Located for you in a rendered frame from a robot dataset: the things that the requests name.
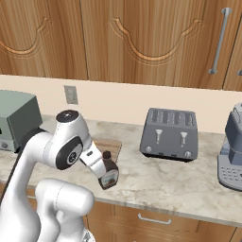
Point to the grey-green microwave oven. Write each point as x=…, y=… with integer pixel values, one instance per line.
x=17, y=119

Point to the wooden drawer front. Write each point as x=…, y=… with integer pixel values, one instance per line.
x=126, y=219

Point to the dark brown condiment bottle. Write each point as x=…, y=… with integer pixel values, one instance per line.
x=109, y=176

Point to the grey coffee machine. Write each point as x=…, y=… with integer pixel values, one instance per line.
x=232, y=151

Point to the grey wall outlet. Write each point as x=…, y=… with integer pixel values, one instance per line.
x=71, y=95

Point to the wooden cutting board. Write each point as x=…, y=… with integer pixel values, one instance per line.
x=112, y=147

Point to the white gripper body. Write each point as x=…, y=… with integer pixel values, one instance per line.
x=98, y=167

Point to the wooden wall cupboard door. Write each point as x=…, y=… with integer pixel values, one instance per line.
x=151, y=41
x=41, y=38
x=235, y=63

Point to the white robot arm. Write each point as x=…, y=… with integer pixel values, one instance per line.
x=28, y=164

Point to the grey four-slot toaster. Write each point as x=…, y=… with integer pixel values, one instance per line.
x=170, y=138

